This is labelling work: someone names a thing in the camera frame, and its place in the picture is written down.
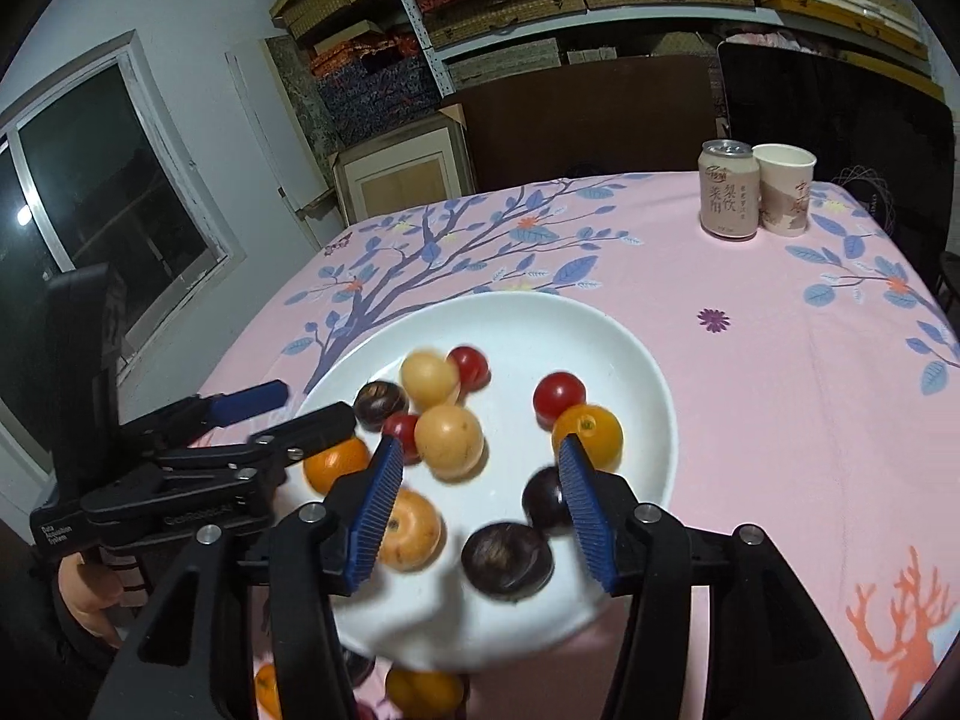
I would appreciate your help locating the grey mottled board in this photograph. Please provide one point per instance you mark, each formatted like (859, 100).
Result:
(300, 97)

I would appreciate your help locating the yellow apple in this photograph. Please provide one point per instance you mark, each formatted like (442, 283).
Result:
(429, 377)
(448, 441)
(412, 536)

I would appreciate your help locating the large orange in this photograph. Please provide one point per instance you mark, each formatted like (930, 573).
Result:
(334, 465)

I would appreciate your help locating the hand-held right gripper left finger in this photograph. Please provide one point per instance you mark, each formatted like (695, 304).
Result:
(375, 517)

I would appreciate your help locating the printed paper cup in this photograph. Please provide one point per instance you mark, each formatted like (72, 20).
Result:
(784, 191)

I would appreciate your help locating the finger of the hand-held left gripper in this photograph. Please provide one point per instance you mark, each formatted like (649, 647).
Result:
(315, 426)
(247, 399)

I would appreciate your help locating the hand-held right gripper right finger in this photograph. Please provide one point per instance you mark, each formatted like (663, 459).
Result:
(589, 517)

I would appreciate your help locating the white oval plate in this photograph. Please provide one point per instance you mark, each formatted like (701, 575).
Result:
(517, 345)

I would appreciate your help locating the person's left hand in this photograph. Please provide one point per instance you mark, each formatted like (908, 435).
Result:
(94, 592)

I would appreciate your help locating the dark purple plum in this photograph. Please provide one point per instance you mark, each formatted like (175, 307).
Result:
(541, 499)

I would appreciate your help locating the beige framed cardboard box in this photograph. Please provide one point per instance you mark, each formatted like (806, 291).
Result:
(401, 172)

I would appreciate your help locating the small orange tangerine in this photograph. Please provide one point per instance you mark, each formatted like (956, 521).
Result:
(424, 694)

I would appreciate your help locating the beige drink can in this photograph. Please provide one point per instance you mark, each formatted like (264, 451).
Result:
(727, 191)

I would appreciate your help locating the white framed sliding window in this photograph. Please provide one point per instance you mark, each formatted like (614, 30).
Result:
(112, 187)

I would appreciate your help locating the stack of yellow flat boxes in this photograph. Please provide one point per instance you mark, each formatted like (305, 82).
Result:
(847, 7)

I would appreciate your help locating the pink cloth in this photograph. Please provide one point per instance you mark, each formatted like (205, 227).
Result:
(754, 36)

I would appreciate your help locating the woven tan box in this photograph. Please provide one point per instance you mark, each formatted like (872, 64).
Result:
(502, 64)

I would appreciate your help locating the white leaning boards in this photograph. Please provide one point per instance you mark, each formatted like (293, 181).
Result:
(270, 135)

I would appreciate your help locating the stack of blue patterned boxes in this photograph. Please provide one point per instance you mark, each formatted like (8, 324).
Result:
(375, 90)

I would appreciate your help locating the white metal shelving rack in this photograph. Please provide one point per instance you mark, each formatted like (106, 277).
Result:
(660, 17)

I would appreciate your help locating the red tomato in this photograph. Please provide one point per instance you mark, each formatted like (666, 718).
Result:
(403, 435)
(559, 397)
(469, 366)

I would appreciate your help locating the pink deer printed tablecloth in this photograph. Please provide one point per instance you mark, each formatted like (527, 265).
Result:
(750, 427)

